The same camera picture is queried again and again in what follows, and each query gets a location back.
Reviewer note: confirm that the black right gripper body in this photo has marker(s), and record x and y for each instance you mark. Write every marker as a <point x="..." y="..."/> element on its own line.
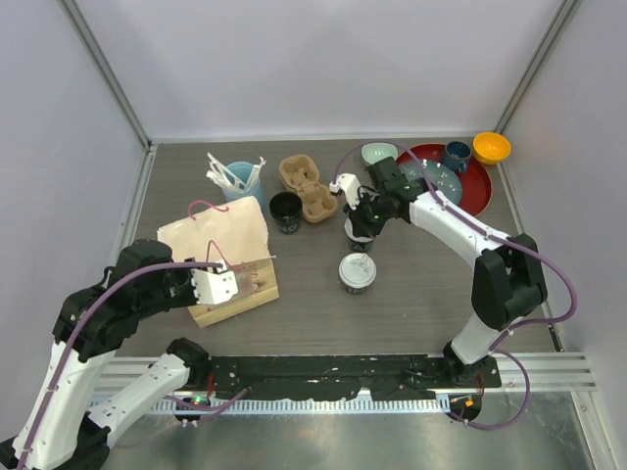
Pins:
<point x="370" y="213"/>

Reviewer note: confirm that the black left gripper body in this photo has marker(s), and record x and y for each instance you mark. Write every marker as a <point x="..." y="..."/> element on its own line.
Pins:
<point x="178" y="290"/>

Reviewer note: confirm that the pink kraft paper bag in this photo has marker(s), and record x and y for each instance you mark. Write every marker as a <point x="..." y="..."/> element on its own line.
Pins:
<point x="236" y="235"/>

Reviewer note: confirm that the black paper coffee cup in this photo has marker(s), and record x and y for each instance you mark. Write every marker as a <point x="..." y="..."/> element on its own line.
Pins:
<point x="355" y="287"/>

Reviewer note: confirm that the single white cup lid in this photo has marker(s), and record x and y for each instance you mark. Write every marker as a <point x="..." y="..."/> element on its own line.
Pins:
<point x="348" y="226"/>

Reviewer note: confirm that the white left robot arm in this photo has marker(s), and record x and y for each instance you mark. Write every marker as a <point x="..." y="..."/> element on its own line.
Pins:
<point x="92" y="325"/>

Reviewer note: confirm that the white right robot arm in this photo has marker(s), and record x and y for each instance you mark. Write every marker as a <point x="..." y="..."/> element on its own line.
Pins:
<point x="508" y="281"/>

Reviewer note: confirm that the mint green ceramic bowl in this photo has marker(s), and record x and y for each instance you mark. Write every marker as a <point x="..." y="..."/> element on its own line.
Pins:
<point x="374" y="152"/>

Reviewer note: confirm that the dark blue ceramic plate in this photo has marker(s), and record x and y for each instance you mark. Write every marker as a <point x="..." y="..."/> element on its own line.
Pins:
<point x="441" y="177"/>

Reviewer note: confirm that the dark blue ceramic mug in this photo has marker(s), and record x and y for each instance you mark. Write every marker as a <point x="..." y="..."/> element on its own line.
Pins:
<point x="456" y="156"/>

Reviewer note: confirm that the red round tray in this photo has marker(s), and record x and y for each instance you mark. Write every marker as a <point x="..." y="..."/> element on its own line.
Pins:
<point x="476" y="182"/>

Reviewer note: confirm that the brown cardboard cup carrier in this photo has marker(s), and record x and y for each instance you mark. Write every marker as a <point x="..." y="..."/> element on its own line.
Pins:
<point x="300" y="175"/>

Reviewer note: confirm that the orange bowl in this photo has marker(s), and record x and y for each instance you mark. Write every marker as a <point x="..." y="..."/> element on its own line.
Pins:
<point x="490" y="148"/>

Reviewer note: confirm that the light blue straw cup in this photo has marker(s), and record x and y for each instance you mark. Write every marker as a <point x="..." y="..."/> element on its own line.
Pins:
<point x="243" y="169"/>

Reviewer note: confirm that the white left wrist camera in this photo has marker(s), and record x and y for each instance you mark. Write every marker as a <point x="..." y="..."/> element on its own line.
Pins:
<point x="214" y="286"/>

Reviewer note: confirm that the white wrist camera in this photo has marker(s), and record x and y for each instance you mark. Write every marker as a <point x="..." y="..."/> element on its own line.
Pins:
<point x="348" y="185"/>
<point x="214" y="286"/>

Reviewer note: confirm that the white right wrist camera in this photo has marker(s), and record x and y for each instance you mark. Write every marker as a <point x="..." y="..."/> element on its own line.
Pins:
<point x="348" y="185"/>

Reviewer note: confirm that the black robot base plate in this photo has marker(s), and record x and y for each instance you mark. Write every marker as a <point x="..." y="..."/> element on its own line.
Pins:
<point x="336" y="377"/>

